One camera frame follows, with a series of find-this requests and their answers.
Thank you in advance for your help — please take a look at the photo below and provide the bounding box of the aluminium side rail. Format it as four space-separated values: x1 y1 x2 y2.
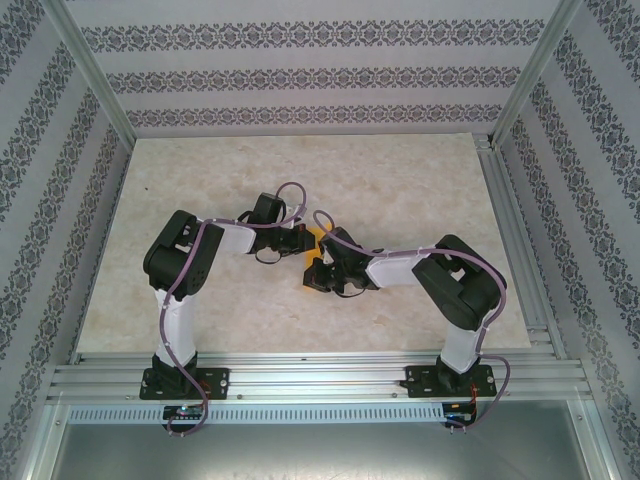
472 132 569 360

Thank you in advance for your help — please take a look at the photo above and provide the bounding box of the grey metal panel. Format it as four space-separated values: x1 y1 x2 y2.
29 399 616 480

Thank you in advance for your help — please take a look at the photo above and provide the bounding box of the left controller board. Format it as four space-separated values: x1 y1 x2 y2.
163 404 206 421

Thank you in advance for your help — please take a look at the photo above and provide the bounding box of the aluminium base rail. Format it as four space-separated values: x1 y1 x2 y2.
47 351 587 403

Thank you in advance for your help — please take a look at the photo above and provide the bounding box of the slotted grey cable duct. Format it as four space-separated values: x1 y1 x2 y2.
67 403 447 425

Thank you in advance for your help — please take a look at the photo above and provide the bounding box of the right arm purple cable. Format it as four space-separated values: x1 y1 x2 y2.
312 209 512 435

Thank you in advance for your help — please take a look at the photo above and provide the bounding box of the orange paper sheet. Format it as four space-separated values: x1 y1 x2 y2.
302 227 329 291

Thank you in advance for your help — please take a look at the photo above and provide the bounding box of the aluminium frame post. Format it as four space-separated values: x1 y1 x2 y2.
491 0 586 149
42 0 137 146

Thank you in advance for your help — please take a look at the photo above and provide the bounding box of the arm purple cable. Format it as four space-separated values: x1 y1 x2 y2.
312 209 512 435
158 180 309 439

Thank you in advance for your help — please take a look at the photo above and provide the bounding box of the right controller board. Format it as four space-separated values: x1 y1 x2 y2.
443 401 477 426

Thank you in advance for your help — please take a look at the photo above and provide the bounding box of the controller board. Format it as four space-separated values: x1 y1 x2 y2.
163 404 206 421
443 401 477 426

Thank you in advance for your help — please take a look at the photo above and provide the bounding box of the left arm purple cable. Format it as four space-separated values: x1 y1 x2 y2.
158 180 309 439

